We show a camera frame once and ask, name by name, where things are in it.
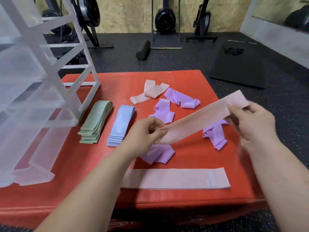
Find person's right hand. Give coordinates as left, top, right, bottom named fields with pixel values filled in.
left=226, top=101, right=277, bottom=152

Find black foam roller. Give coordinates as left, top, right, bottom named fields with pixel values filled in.
left=136, top=40, right=151, bottom=61

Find stack of pink bands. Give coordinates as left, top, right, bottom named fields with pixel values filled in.
left=120, top=167, right=231, bottom=190

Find person's right forearm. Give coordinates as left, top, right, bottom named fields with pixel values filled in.
left=244, top=135, right=309, bottom=232

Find black exercise mat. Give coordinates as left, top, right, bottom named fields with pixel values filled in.
left=210, top=41, right=266, bottom=89

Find person's left hand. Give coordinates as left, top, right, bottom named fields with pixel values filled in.
left=118, top=116, right=168, bottom=161

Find pink elastic band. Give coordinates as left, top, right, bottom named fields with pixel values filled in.
left=129, top=93, right=151, bottom=105
left=144, top=79, right=171, bottom=99
left=154, top=90, right=249, bottom=145

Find translucent plastic drawer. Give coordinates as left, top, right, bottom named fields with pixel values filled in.
left=0, top=82, right=79, bottom=188
left=0, top=43, right=66, bottom=114
left=11, top=125, right=72, bottom=186
left=0, top=0, right=42, bottom=46

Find red soft plyo box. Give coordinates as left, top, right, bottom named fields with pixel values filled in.
left=0, top=69, right=266, bottom=230

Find clear plastic drawer unit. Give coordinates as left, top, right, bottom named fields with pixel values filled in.
left=0, top=0, right=101, bottom=127

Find person's left forearm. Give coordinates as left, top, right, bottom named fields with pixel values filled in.
left=35, top=148, right=136, bottom=232

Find black ski machine with stand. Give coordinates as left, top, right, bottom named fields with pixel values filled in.
left=151, top=0, right=183, bottom=50

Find wall mirror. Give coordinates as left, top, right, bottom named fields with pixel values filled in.
left=252, top=0, right=309, bottom=34

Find black upright rowing machine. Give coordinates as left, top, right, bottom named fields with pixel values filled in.
left=186, top=0, right=218, bottom=43

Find stack of green bands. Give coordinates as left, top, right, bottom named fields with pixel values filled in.
left=78, top=101, right=113, bottom=145

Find black straps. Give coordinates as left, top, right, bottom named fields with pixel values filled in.
left=223, top=47, right=244, bottom=56

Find stack of blue bands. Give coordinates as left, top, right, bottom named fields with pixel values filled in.
left=107, top=105, right=136, bottom=147

